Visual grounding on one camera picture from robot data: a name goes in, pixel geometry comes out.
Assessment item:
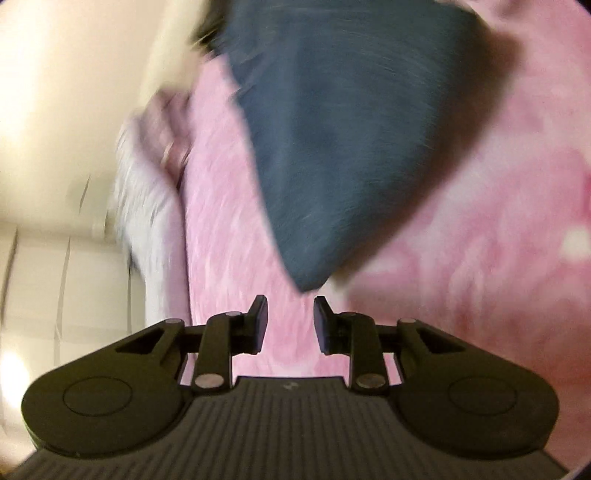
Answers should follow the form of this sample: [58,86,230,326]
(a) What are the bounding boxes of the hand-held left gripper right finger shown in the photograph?
[313,295,468,394]

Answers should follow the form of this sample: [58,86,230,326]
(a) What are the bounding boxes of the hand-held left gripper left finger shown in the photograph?
[113,294,270,394]

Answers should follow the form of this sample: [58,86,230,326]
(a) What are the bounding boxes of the blue denim jeans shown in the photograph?
[196,0,520,293]

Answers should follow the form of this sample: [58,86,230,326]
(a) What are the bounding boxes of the pale lilac ribbed quilt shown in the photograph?
[113,90,195,329]

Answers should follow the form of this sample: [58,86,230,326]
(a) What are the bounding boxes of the pink floral fleece blanket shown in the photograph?
[178,0,591,384]

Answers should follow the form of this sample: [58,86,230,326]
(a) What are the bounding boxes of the white glossy wardrobe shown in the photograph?
[0,224,148,370]

